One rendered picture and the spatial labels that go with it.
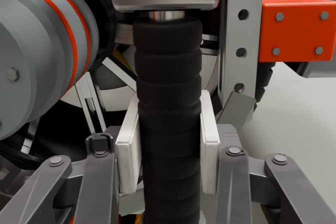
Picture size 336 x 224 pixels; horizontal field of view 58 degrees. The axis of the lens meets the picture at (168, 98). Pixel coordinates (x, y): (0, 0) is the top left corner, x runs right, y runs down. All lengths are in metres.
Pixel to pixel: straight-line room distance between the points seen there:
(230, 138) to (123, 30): 0.35
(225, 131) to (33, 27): 0.18
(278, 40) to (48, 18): 0.25
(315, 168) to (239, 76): 1.38
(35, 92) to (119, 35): 0.25
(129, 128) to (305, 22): 0.28
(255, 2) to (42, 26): 0.23
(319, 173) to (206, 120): 1.56
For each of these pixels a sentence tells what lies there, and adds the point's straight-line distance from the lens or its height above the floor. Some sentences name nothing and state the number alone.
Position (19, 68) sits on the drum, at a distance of 0.26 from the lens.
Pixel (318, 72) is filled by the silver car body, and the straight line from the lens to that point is 0.59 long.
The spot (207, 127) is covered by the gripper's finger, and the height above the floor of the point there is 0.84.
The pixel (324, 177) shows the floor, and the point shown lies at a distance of 1.69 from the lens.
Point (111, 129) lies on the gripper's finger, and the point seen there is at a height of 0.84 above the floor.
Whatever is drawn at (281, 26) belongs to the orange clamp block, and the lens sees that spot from 0.39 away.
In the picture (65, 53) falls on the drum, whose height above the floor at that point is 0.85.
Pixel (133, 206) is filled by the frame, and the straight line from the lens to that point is 0.48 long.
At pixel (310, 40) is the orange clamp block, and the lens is 0.40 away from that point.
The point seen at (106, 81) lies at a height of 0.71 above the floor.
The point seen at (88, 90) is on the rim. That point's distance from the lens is 0.52.
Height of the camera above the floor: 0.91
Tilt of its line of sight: 21 degrees down
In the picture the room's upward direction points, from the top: 2 degrees counter-clockwise
